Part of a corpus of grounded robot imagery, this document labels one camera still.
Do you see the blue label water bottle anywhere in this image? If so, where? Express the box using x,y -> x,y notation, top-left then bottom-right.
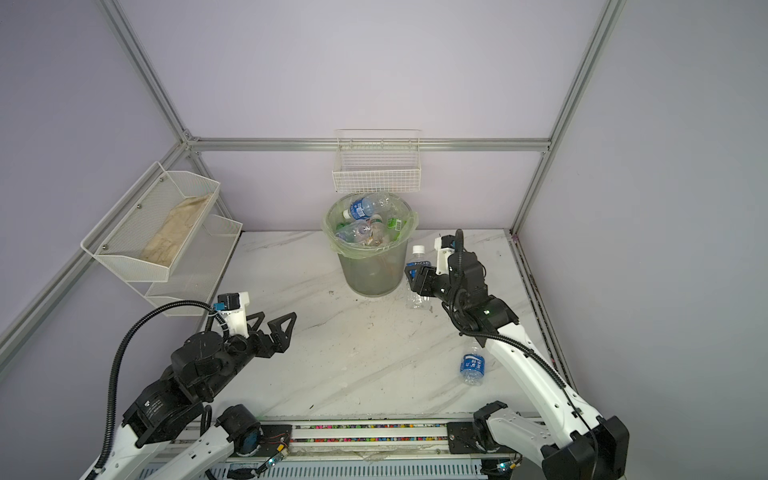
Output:
342,192 -> 393,220

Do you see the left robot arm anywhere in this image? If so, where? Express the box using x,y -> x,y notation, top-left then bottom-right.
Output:
121,303 -> 297,448

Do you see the clear purple label bottle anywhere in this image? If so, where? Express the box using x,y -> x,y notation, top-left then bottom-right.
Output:
335,219 -> 386,245

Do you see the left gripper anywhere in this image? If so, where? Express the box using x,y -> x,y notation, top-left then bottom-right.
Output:
202,311 -> 296,400

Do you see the white mesh shelf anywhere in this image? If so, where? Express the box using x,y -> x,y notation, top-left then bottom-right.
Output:
80,162 -> 220,283
144,214 -> 242,307

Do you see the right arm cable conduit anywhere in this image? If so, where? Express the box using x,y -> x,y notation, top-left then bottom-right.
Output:
449,228 -> 601,480

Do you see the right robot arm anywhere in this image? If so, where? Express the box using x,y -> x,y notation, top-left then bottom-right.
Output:
405,251 -> 630,479

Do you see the upper white mesh shelf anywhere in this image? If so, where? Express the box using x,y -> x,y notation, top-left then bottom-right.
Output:
80,162 -> 220,283

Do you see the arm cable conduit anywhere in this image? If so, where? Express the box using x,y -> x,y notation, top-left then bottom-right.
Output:
449,228 -> 601,480
92,299 -> 229,472

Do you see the lime green label bottle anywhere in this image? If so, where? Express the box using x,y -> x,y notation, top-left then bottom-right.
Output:
387,217 -> 407,236

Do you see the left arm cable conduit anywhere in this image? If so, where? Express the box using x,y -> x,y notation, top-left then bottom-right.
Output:
92,299 -> 229,472

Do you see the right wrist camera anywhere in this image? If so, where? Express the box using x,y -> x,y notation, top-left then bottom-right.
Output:
434,235 -> 455,275

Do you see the white wire wall basket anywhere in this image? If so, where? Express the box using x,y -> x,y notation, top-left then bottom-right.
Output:
332,129 -> 422,194

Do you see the green bin liner bag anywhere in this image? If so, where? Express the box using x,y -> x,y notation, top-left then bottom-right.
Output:
321,192 -> 419,259

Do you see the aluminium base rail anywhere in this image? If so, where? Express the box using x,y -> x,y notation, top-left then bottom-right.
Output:
110,415 -> 628,480

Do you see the Pocari Sweat bottle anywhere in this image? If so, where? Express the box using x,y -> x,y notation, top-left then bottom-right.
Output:
405,244 -> 432,311

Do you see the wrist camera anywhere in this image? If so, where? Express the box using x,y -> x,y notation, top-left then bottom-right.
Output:
214,292 -> 250,338
434,235 -> 455,275

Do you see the lower white mesh shelf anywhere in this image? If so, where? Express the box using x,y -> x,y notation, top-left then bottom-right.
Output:
144,214 -> 242,307

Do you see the mesh waste bin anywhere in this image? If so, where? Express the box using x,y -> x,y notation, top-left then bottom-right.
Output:
331,238 -> 410,297

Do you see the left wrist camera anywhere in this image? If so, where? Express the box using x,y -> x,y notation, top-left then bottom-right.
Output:
214,292 -> 250,338

